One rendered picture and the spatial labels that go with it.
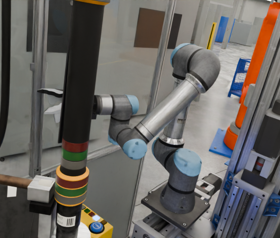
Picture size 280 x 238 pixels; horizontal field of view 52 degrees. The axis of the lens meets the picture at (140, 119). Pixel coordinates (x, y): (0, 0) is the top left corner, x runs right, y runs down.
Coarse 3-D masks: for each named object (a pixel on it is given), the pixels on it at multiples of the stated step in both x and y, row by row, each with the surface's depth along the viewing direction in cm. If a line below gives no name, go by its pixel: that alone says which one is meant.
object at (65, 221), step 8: (56, 208) 40; (64, 208) 39; (72, 208) 39; (80, 208) 40; (56, 216) 40; (64, 216) 39; (72, 216) 39; (80, 216) 41; (56, 224) 41; (64, 224) 40; (72, 224) 40; (56, 232) 41; (64, 232) 40; (72, 232) 41
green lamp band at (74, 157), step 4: (64, 152) 36; (68, 152) 36; (84, 152) 36; (64, 156) 36; (68, 156) 36; (72, 156) 36; (76, 156) 36; (80, 156) 36; (84, 156) 37; (72, 160) 36; (76, 160) 36; (80, 160) 36
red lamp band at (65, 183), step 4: (56, 176) 37; (88, 176) 39; (56, 180) 38; (60, 180) 37; (64, 180) 37; (80, 180) 37; (84, 180) 38; (60, 184) 37; (64, 184) 37; (68, 184) 37; (72, 184) 37; (76, 184) 37; (80, 184) 37; (84, 184) 38; (72, 188) 37
